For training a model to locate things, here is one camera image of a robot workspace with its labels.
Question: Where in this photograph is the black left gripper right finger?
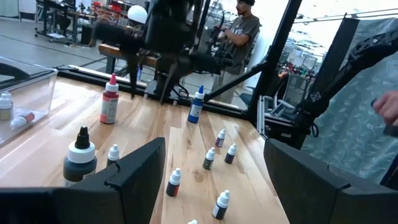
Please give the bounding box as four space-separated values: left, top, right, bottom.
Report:
263 138 398 224

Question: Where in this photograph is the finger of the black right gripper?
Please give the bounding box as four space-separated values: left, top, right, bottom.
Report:
159 51 223 105
93 22 144 100

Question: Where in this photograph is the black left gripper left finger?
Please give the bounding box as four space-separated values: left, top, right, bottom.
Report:
0 137 167 224

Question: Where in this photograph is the small red food coloring bottle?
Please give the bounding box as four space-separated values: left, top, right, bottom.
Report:
165 167 182 198

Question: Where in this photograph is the small violet food coloring bottle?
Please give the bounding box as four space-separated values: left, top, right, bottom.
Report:
215 128 226 148

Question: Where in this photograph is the small green food coloring bottle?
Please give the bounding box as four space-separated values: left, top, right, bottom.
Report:
202 147 216 171

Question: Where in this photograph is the small purple food coloring bottle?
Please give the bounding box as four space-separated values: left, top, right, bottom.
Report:
224 143 238 165

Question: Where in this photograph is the small orange food coloring bottle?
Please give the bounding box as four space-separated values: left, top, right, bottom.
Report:
9 111 36 130

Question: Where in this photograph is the small olive food coloring bottle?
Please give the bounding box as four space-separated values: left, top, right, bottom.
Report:
0 91 14 123

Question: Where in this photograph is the large blue food coloring bottle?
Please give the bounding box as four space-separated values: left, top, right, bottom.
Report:
187 85 206 124

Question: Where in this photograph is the large red food coloring bottle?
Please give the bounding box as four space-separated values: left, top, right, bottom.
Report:
99 73 120 125

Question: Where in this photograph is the large black food coloring bottle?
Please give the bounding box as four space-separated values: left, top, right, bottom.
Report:
62 125 98 189

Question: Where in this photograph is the wooden workbench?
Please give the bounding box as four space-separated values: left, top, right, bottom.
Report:
98 43 162 75

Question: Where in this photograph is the white globe lamp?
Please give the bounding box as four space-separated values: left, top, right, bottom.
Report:
127 4 149 25

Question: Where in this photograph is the black computer tower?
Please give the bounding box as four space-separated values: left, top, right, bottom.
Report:
80 24 97 47

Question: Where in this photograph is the teal leaf-pattern curtain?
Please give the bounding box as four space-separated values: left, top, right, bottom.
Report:
303 17 398 184

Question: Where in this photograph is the red parts-bin shelf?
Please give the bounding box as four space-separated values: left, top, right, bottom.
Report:
91 0 137 22

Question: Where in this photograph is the person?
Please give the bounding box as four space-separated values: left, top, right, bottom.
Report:
213 0 262 105

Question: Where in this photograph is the clear plastic bin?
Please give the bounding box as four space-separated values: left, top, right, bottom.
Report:
0 55 59 146

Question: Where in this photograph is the black standing desk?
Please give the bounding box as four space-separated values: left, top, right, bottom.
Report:
34 0 94 44

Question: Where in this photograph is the grey mesh office chair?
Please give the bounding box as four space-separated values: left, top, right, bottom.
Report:
269 73 310 121

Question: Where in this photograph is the person's hand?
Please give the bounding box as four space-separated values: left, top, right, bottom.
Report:
371 90 398 126

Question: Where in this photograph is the silver aluminium bracket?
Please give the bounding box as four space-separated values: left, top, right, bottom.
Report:
257 95 267 136

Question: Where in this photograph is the black aluminium table frame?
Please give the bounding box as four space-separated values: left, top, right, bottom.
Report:
54 0 361 125

